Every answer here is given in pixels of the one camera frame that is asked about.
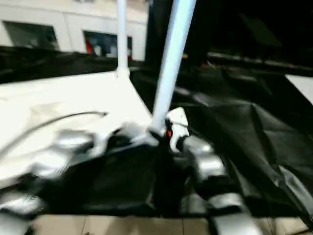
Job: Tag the white plastic table leg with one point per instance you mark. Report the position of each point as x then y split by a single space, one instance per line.
171 61
121 36

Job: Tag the white flat panel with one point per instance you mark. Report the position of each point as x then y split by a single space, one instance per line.
302 86

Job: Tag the white plastic table top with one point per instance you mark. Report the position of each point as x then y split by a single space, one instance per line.
73 98

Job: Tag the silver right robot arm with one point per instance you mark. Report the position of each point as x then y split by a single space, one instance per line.
210 164

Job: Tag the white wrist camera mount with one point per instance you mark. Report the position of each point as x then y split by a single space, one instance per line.
100 144
179 117

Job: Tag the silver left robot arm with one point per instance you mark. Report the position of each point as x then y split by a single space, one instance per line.
71 142

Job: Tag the black work mat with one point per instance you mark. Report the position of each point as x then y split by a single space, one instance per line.
244 134

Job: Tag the black backdrop cloth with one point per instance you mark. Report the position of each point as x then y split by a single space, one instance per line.
244 24

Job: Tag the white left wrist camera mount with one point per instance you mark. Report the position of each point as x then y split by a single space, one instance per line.
100 144

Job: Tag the white sideboard with glass doors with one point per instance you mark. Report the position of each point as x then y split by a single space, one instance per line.
68 17

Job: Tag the grey metal rod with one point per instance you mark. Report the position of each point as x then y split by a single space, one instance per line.
264 61

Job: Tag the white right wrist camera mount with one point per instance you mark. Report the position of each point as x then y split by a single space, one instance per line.
179 117

